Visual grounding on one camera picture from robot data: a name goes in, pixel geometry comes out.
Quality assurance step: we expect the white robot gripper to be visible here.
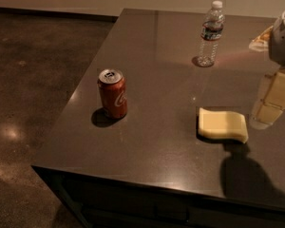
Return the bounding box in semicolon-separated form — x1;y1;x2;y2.
250;10;285;130

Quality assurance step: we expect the yellow wavy sponge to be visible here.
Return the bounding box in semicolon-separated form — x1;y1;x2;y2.
198;108;249;143

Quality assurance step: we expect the crumpled snack wrapper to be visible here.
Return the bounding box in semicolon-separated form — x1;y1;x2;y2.
249;27;273;52

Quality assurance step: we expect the clear plastic water bottle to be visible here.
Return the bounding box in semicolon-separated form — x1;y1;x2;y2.
198;0;225;67

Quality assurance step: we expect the red soda can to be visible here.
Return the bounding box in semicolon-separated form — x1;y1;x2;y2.
98;68;127;119

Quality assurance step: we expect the dark counter cabinet base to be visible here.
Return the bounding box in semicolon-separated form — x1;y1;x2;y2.
33;165;285;228

